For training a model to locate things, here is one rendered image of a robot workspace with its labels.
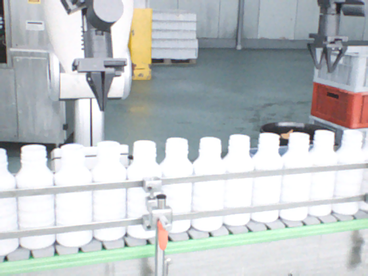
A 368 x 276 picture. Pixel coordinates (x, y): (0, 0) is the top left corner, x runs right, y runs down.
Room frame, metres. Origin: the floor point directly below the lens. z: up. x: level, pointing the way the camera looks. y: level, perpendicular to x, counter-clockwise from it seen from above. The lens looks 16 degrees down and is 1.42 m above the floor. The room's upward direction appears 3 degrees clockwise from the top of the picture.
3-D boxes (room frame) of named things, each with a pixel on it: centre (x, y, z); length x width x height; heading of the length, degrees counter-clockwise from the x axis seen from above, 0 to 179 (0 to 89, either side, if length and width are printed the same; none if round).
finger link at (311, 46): (1.52, -0.31, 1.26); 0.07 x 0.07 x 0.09; 21
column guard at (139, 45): (8.60, 1.15, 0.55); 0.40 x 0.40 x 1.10; 21
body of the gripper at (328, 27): (1.50, -0.32, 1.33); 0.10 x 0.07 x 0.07; 21
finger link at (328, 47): (1.48, -0.33, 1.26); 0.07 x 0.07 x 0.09; 21
